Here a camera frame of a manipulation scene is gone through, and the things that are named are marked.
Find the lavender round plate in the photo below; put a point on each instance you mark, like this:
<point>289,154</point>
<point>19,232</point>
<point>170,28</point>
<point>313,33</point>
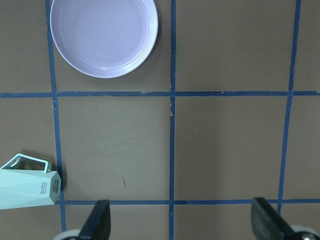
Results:
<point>104,38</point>

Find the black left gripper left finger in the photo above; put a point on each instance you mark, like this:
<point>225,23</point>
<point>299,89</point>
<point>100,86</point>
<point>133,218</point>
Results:
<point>98,223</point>

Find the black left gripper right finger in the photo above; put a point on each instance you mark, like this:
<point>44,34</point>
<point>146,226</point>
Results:
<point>267,224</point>

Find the mint green faceted cup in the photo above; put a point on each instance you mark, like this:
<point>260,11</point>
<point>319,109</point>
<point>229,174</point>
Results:
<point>23,188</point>

